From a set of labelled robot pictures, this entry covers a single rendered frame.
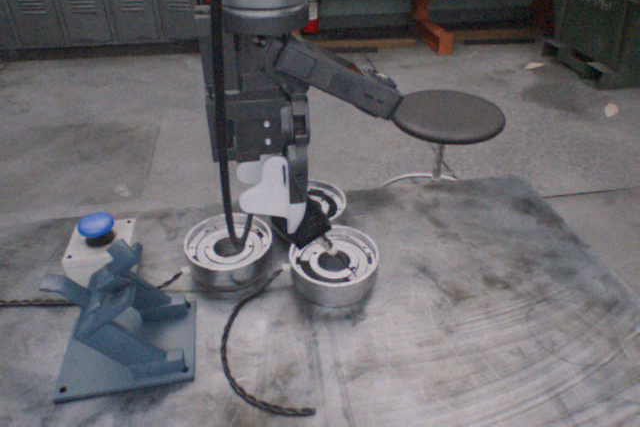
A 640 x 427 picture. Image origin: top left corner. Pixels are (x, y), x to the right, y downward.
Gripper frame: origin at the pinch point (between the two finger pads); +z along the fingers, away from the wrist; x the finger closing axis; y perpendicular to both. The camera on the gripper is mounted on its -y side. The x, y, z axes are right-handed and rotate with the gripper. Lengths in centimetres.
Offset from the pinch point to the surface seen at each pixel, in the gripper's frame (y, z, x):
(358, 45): -95, 90, -321
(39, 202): 90, 94, -151
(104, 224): 20.9, 5.9, -9.6
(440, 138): -48, 32, -68
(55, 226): 30.7, 13.3, -20.4
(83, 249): 23.8, 8.7, -9.0
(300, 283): -0.4, 10.4, -0.5
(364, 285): -7.3, 10.2, 1.4
